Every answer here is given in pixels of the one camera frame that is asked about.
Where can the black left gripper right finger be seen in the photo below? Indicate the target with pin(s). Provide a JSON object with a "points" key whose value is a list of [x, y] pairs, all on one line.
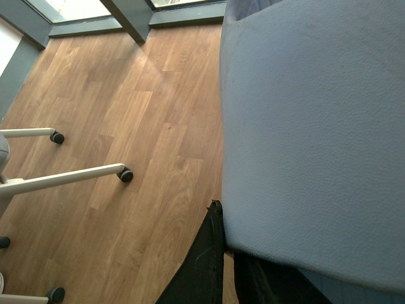
{"points": [[261, 281]]}

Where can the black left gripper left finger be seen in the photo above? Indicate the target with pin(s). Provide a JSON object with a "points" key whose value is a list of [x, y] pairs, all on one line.
{"points": [[199, 279]]}

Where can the light blue slipper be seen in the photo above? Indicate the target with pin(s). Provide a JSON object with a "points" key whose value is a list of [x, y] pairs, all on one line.
{"points": [[312, 96]]}

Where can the black caster wheel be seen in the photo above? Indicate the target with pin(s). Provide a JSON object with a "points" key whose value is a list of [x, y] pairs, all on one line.
{"points": [[55, 295], [4, 242], [57, 138], [126, 175]]}

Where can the black caster wheel near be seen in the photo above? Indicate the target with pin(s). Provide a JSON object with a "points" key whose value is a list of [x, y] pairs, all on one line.
{"points": [[55, 295]]}

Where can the white chair leg near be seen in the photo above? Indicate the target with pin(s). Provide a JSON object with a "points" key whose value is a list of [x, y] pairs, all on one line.
{"points": [[21, 299]]}

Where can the white chair leg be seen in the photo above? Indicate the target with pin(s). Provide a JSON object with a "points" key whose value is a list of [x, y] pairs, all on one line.
{"points": [[21, 299], [29, 132]]}

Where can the black caster wheel left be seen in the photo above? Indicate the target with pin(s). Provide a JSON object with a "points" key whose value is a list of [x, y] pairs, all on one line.
{"points": [[4, 242]]}

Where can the black caster wheel far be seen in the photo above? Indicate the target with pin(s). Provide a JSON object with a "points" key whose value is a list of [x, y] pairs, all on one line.
{"points": [[57, 138]]}

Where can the white table leg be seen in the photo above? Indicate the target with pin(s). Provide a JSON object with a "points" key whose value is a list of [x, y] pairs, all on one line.
{"points": [[19, 186]]}

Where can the white chair leg far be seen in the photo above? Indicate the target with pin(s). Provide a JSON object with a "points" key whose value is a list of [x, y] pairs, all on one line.
{"points": [[29, 132]]}

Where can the grey chair seat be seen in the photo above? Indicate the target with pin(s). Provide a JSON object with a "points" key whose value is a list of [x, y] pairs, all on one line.
{"points": [[4, 152]]}

